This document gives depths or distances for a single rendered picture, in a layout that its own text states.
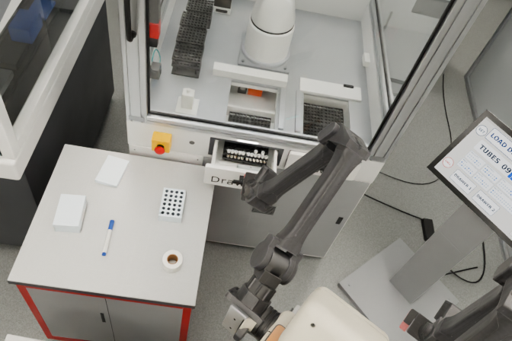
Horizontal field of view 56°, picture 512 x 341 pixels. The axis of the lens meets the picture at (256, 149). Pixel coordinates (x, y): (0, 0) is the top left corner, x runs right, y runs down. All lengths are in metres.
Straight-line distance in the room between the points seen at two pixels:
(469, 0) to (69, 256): 1.49
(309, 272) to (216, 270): 0.51
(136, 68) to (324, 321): 1.02
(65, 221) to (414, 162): 2.31
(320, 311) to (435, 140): 2.62
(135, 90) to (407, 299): 1.79
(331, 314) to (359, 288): 1.61
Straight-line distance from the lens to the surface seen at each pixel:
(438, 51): 1.58
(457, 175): 2.00
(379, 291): 2.74
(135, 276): 1.75
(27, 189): 2.13
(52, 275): 1.79
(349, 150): 1.24
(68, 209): 1.84
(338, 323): 1.10
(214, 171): 1.80
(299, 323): 1.10
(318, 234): 2.44
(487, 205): 1.99
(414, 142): 3.49
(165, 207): 1.83
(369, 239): 2.90
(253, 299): 1.24
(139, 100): 1.79
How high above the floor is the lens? 2.37
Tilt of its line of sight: 51 degrees down
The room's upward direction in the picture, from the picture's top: 15 degrees clockwise
